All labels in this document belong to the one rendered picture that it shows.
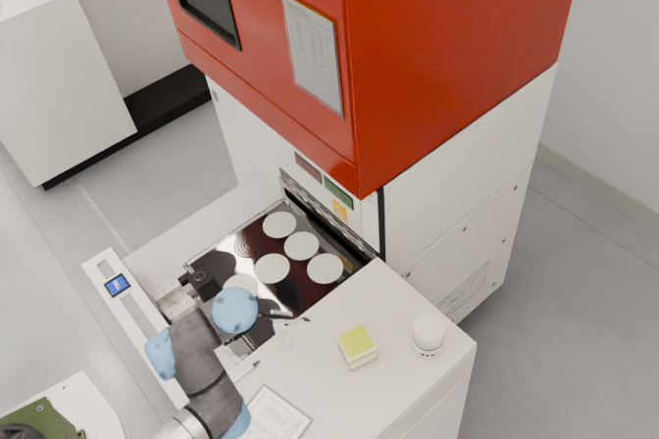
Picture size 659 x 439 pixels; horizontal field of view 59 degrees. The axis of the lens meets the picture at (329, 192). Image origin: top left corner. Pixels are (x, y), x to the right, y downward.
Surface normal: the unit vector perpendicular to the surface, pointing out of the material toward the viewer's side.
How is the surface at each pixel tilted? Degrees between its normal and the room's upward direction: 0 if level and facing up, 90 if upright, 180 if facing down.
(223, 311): 33
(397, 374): 0
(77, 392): 0
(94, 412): 0
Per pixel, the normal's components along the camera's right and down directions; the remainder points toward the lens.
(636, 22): -0.77, 0.52
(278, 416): -0.09, -0.66
